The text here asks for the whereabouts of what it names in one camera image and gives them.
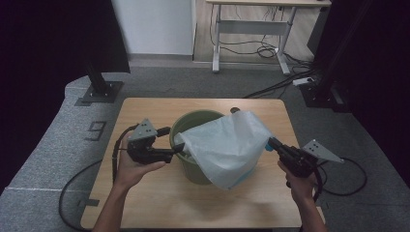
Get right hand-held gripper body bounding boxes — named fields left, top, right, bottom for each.
left=278, top=138, right=344, bottom=179

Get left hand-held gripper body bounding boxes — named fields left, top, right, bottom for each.
left=126, top=118, right=176, bottom=165

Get green plastic trash bin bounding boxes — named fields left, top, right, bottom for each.
left=168, top=109, right=256, bottom=187

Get white plastic bag blue edge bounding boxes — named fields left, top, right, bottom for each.
left=173, top=110, right=275, bottom=191

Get person's left hand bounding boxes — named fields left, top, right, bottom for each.
left=113, top=151, right=167, bottom=191

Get person's right hand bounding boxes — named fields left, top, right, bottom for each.
left=277, top=159, right=319, bottom=205

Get white power strip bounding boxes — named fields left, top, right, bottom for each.
left=292, top=76, right=315, bottom=87

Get white-framed desk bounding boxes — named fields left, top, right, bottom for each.
left=205, top=0, right=333, bottom=76

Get black curtain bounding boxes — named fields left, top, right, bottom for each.
left=307, top=0, right=410, bottom=186
left=0, top=0, right=132, bottom=195

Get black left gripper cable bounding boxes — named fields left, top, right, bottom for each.
left=58, top=124, right=140, bottom=232

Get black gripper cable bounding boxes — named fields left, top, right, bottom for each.
left=58, top=124, right=140, bottom=232
left=310, top=157, right=368, bottom=203

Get black floor cables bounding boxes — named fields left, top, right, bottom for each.
left=243, top=68, right=322, bottom=100

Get black stand with base plate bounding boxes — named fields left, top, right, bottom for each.
left=299, top=0, right=353, bottom=113
left=80, top=61, right=125, bottom=105

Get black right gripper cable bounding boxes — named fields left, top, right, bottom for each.
left=310, top=157, right=368, bottom=203

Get tangled black cables under desk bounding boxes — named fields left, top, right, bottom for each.
left=209, top=4, right=312, bottom=67

